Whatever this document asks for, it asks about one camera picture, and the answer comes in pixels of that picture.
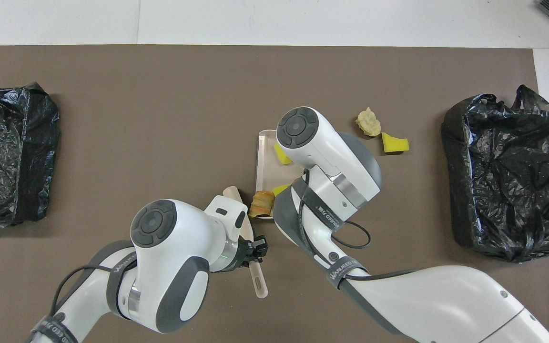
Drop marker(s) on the black bag-lined bin, crumpled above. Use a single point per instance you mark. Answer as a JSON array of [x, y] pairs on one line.
[[508, 181]]

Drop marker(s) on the yellow sponge wedge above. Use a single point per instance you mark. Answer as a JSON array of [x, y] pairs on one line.
[[393, 144]]

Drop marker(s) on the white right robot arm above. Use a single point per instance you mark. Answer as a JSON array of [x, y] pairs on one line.
[[322, 147]]

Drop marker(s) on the yellow sponge with green pad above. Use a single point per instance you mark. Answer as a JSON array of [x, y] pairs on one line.
[[281, 155]]

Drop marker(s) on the brown paper table mat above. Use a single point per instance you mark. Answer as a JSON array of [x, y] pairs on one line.
[[112, 95]]

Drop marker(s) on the notched yellow sponge piece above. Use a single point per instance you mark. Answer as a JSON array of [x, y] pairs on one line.
[[280, 189]]

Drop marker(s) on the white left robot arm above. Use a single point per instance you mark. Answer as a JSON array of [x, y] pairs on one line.
[[174, 267]]

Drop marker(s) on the pale yellow foam chunk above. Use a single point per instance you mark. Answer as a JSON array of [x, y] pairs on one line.
[[261, 204], [369, 123]]

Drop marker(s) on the beige plastic dustpan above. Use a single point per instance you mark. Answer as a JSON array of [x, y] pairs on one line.
[[266, 162]]

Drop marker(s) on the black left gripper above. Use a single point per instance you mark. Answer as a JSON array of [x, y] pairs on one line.
[[231, 257]]

